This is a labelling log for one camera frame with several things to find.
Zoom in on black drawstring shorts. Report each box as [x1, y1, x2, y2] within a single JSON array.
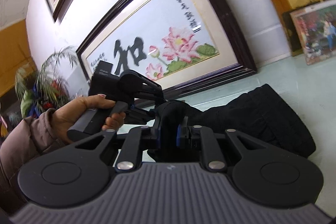
[[155, 84, 316, 158]]

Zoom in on large framed couple photo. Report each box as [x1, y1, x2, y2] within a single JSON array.
[[289, 0, 335, 65]]

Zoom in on framed lotus cross-stitch picture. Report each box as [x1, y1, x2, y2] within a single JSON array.
[[76, 0, 257, 98]]

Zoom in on tall palm plant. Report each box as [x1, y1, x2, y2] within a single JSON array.
[[14, 46, 78, 118]]

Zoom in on person's left hand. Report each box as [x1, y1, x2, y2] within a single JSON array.
[[51, 93, 127, 144]]

